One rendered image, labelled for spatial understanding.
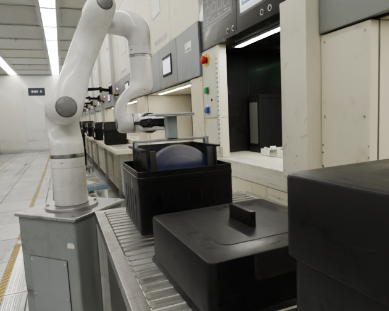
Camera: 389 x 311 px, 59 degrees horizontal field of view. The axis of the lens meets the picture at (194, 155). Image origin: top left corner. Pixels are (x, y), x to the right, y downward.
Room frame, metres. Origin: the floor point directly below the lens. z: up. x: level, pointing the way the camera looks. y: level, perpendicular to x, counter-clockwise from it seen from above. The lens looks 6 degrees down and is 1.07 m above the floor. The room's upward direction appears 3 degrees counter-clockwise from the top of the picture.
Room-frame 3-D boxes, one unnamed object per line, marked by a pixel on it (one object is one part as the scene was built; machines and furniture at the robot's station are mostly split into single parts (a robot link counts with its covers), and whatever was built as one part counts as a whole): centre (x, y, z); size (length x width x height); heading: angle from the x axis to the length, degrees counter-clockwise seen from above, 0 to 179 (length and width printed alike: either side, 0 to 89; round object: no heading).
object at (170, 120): (1.06, 0.07, 0.93); 0.24 x 0.20 x 0.32; 110
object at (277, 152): (1.61, -0.46, 0.89); 0.22 x 0.21 x 0.04; 111
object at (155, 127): (1.27, 0.15, 1.06); 0.11 x 0.10 x 0.07; 20
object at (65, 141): (1.29, 0.48, 1.07); 0.19 x 0.12 x 0.24; 26
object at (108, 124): (4.02, 0.93, 0.93); 0.30 x 0.28 x 0.26; 18
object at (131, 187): (1.06, 0.07, 0.85); 0.28 x 0.28 x 0.17; 20
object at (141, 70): (1.38, 0.23, 1.17); 0.16 x 0.09 x 0.30; 110
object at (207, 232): (0.65, -0.09, 0.83); 0.29 x 0.29 x 0.13; 24
